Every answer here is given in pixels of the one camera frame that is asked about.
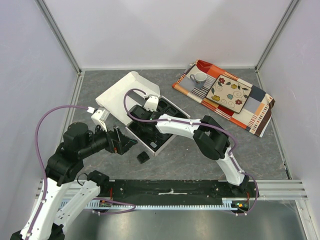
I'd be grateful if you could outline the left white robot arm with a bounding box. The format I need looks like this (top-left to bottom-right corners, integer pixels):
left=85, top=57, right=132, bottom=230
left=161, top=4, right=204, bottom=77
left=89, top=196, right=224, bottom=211
left=11, top=122, right=137, bottom=240

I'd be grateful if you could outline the patterned colourful cloth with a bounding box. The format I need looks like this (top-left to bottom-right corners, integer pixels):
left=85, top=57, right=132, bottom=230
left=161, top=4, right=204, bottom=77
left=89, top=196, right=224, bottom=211
left=172, top=59, right=275, bottom=138

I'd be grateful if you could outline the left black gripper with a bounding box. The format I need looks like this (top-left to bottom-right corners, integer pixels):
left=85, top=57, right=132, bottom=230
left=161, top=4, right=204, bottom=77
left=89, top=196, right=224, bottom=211
left=79, top=120, right=138, bottom=158

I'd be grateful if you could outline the slotted grey cable duct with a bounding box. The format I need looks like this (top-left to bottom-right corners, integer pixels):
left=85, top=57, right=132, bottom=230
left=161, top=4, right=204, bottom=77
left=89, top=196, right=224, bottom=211
left=59, top=197, right=251, bottom=210

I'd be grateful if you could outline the floral square plate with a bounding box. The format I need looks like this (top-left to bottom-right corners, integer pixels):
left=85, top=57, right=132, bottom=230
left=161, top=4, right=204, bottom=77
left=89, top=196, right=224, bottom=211
left=206, top=75, right=252, bottom=114

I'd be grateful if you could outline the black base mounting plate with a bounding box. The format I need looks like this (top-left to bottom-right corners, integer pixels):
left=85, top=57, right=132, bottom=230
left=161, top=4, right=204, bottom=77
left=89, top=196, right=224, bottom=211
left=98, top=179, right=256, bottom=204

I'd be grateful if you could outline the black comb guard attachment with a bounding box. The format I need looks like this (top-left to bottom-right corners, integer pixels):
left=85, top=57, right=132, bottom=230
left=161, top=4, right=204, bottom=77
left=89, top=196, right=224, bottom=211
left=136, top=151, right=150, bottom=164

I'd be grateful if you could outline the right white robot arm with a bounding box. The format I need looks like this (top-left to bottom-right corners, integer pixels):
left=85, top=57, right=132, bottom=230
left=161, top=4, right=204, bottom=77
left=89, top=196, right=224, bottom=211
left=126, top=105, right=249, bottom=197

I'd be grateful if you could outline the white blue mug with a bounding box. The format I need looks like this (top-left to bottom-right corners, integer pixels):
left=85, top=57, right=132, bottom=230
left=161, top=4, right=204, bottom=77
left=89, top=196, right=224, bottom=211
left=189, top=71, right=207, bottom=89

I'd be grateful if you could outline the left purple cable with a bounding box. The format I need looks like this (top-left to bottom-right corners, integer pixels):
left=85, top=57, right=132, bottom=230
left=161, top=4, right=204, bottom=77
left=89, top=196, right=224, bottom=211
left=26, top=105, right=137, bottom=238

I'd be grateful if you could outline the white clipper kit box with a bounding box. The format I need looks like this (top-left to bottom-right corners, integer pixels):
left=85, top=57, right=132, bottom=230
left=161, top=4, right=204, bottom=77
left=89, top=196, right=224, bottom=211
left=95, top=71, right=190, bottom=156

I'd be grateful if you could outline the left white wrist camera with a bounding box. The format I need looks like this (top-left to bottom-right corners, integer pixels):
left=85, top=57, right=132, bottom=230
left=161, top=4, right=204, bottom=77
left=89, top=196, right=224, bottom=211
left=91, top=107, right=110, bottom=132

